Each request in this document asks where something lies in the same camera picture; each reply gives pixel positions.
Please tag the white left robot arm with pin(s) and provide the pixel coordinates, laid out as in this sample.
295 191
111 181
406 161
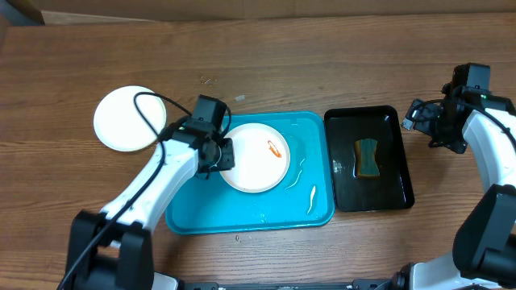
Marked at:
112 249

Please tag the white plate with sauce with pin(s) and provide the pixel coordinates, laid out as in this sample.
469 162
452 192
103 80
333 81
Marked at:
118 124

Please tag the green yellow sponge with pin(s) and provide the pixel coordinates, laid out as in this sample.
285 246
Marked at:
365 152

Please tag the blue plastic tray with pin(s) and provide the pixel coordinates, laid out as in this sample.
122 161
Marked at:
209 205

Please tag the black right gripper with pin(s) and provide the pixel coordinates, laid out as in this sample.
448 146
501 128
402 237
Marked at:
419 117

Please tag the pink rimmed white plate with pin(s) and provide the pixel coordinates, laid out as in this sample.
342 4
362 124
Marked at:
262 158

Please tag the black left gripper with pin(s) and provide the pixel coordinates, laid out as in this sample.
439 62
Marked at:
228 161

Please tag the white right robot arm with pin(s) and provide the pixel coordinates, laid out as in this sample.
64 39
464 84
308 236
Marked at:
483 252

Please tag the small white scrap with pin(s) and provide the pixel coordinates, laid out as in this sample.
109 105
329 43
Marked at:
240 98

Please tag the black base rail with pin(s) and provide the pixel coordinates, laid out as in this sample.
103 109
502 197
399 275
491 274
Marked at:
360 284

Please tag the black water tray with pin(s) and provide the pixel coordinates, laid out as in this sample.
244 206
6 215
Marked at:
393 189

